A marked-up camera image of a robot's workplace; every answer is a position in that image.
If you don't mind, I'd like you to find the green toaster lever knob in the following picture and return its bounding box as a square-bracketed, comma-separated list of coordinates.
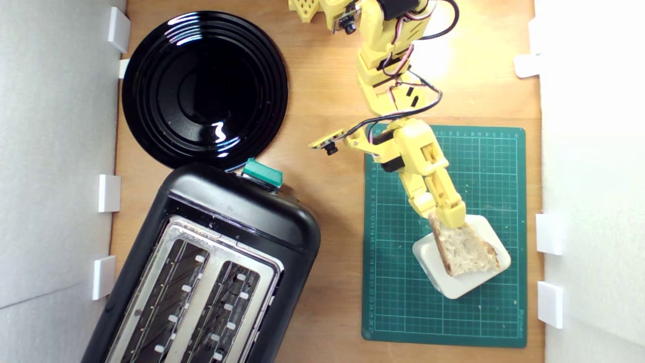
[242, 157, 284, 190]

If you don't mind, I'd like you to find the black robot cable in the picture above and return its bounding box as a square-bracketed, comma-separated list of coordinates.
[343, 0, 460, 139]

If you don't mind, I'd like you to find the brown bread slice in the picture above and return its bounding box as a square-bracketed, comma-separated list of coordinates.
[428, 212, 501, 277]

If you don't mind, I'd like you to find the black two-slot toaster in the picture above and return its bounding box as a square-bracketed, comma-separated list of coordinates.
[81, 162, 321, 363]

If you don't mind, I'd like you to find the white block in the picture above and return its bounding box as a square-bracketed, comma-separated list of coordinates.
[412, 214, 512, 300]

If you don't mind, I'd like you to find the green cutting mat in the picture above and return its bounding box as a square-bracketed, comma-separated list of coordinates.
[361, 123, 528, 348]

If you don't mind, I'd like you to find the yellow wrist camera mount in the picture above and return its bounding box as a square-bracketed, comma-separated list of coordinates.
[309, 129, 348, 156]

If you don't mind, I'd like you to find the black round plate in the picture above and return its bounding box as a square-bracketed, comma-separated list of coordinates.
[122, 10, 289, 171]

